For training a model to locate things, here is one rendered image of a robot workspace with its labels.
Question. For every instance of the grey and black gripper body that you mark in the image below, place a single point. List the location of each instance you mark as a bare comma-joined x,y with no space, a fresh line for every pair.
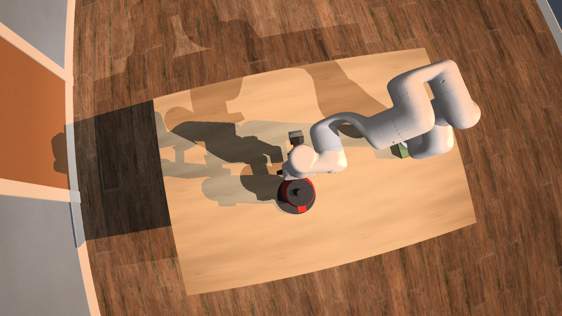
288,176

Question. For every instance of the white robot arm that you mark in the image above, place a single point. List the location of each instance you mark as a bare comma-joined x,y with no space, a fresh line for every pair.
421,125

